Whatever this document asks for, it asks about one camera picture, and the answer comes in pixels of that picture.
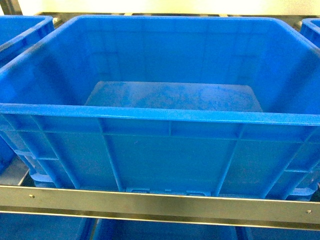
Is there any large blue plastic crate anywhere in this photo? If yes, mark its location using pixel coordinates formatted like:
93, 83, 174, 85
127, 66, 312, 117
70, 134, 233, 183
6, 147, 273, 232
0, 14, 320, 201

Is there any lower blue plastic crate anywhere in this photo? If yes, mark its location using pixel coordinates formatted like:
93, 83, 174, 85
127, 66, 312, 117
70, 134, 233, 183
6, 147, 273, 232
93, 219, 238, 240

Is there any lower right blue crate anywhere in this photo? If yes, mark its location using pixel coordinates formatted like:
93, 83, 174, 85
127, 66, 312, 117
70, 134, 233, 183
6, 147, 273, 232
235, 227, 320, 240

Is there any left blue plastic crate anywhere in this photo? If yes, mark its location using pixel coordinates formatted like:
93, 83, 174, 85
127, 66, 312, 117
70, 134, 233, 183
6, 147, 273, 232
0, 15, 67, 182

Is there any right blue plastic crate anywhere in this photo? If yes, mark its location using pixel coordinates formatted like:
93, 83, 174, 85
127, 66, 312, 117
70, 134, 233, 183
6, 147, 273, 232
300, 18, 320, 48

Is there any lower left blue crate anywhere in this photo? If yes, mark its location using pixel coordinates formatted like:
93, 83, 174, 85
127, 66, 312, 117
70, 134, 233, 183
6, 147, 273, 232
0, 213, 95, 240

